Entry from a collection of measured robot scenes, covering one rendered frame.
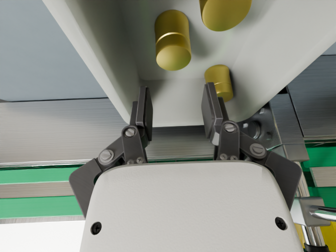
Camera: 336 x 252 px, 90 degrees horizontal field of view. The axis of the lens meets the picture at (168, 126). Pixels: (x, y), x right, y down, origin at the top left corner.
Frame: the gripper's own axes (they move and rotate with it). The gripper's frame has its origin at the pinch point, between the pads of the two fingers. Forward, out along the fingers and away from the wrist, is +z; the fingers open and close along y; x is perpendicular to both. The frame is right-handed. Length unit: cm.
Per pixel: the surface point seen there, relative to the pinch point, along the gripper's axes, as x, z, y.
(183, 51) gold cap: 2.4, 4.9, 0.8
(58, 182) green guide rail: -18.2, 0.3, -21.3
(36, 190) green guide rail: -18.3, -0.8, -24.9
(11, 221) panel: -35, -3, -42
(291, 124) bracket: -6.8, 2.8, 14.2
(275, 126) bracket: -6.8, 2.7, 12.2
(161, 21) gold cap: 3.8, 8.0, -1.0
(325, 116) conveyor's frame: -6.7, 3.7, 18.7
